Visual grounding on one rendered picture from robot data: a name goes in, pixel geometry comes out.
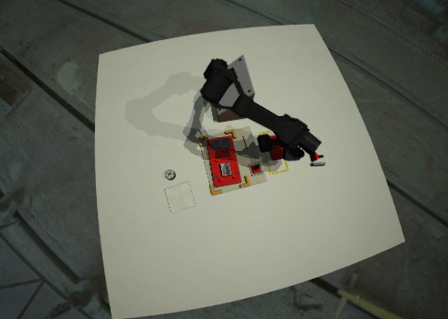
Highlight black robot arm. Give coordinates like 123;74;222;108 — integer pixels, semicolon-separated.
200;58;321;161

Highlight dashed square outline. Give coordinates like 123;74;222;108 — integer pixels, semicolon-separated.
165;182;196;212

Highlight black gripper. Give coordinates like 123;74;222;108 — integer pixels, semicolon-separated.
257;133;282;153

